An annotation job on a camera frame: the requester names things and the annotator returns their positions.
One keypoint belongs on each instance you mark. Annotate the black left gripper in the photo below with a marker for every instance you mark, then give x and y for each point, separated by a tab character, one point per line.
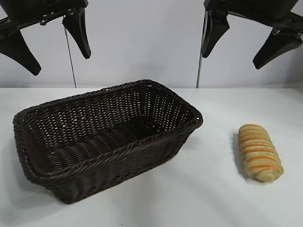
28	9

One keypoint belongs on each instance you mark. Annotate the thin grey pole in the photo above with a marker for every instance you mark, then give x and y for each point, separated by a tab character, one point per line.
199	71

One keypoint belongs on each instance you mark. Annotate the long striped bread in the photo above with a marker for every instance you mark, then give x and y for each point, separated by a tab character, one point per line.
259	151

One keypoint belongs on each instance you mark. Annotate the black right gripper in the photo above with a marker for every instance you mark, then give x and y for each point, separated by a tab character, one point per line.
255	9

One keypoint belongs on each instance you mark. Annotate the dark brown woven basket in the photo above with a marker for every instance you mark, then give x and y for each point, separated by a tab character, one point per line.
113	170

